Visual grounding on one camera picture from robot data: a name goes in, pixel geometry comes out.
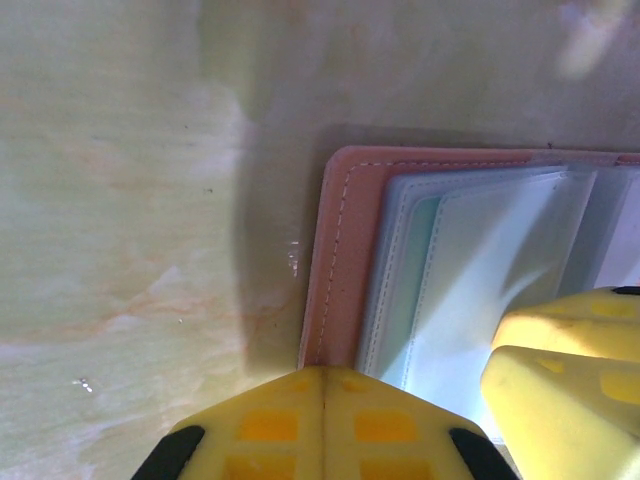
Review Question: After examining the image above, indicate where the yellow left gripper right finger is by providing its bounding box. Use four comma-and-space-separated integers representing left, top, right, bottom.
322, 366, 519, 480

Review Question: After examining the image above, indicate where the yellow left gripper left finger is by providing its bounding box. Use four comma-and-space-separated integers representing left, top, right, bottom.
130, 366, 326, 480

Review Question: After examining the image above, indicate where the brown tray with clear lid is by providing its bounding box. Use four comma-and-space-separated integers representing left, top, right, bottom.
297, 144, 640, 446

